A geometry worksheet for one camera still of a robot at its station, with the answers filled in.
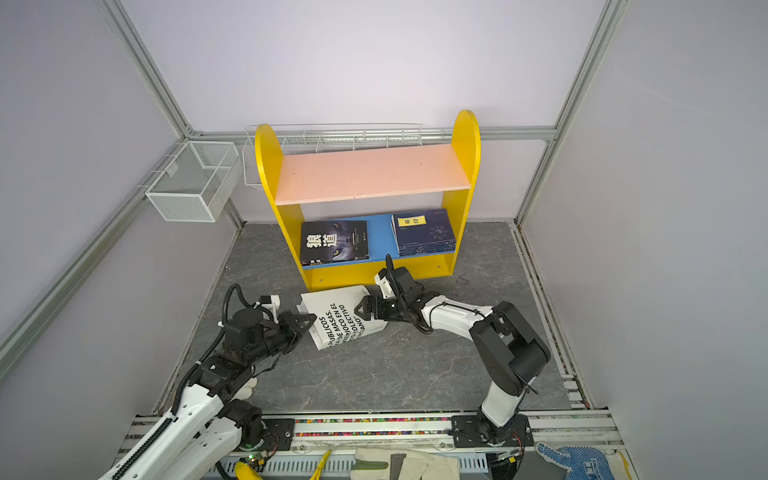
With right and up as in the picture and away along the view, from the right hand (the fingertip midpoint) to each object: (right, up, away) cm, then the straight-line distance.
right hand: (365, 313), depth 88 cm
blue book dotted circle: (+18, +25, +6) cm, 31 cm away
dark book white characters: (-13, +21, +4) cm, 25 cm away
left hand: (-11, +1, -12) cm, 16 cm away
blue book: (+18, +20, +4) cm, 27 cm away
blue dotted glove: (+53, -32, -18) cm, 64 cm away
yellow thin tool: (-9, -32, -21) cm, 39 cm away
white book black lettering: (-7, 0, -8) cm, 11 cm away
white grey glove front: (+8, -31, -18) cm, 37 cm away
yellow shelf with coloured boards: (-9, +36, +33) cm, 50 cm away
